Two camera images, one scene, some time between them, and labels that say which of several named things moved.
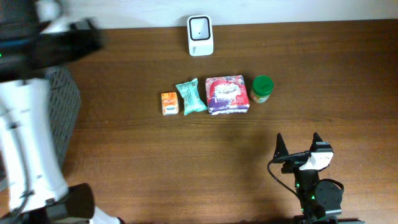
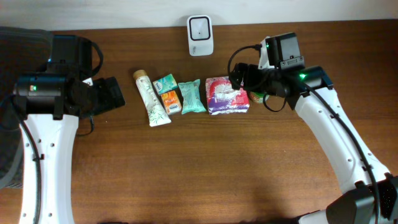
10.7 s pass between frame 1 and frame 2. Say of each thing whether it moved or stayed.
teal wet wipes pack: stayed
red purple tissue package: stayed
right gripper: moved
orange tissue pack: moved
